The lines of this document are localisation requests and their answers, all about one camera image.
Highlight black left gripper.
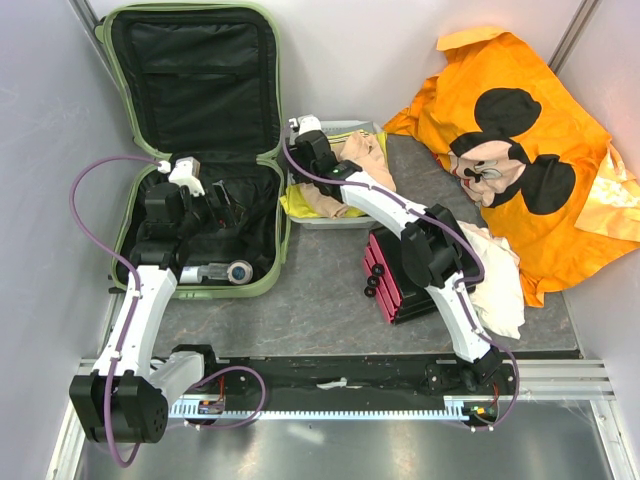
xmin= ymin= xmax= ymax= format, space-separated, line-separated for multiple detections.
xmin=176 ymin=181 xmax=244 ymax=240

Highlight yellow shorts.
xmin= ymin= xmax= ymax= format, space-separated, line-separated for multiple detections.
xmin=278 ymin=130 xmax=389 ymax=219

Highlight round silver blue-lid tin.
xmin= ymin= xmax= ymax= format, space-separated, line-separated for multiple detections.
xmin=227 ymin=260 xmax=254 ymax=285

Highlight green hard-shell suitcase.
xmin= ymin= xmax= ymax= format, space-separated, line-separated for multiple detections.
xmin=95 ymin=3 xmax=291 ymax=299

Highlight white perforated plastic basket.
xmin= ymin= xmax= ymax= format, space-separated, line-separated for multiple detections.
xmin=281 ymin=120 xmax=388 ymax=229

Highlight beige pink garment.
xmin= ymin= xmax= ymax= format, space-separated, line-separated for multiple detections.
xmin=299 ymin=131 xmax=397 ymax=220

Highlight black box with pink ends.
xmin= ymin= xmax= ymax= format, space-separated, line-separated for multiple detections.
xmin=363 ymin=227 xmax=437 ymax=325

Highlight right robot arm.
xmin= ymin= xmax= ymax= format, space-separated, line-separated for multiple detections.
xmin=284 ymin=130 xmax=501 ymax=394

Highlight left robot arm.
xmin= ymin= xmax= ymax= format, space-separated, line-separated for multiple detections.
xmin=69 ymin=181 xmax=242 ymax=444

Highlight white tube with round cap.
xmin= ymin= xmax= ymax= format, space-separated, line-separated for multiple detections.
xmin=179 ymin=266 xmax=203 ymax=285

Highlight white crumpled cloth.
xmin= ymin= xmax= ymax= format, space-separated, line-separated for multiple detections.
xmin=459 ymin=222 xmax=525 ymax=340

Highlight orange cartoon mouse cloth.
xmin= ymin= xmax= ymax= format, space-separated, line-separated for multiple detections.
xmin=385 ymin=27 xmax=639 ymax=307

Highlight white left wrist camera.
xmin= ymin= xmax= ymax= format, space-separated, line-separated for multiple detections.
xmin=157 ymin=157 xmax=205 ymax=197

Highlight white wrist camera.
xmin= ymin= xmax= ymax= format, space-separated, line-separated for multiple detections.
xmin=289 ymin=114 xmax=322 ymax=135
xmin=157 ymin=157 xmax=205 ymax=197

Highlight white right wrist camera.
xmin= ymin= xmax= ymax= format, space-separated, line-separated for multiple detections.
xmin=289 ymin=114 xmax=322 ymax=135

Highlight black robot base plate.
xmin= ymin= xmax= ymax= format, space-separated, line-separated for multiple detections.
xmin=217 ymin=354 xmax=515 ymax=410

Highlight slotted cable duct rail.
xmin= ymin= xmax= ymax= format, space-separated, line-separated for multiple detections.
xmin=168 ymin=396 xmax=501 ymax=423

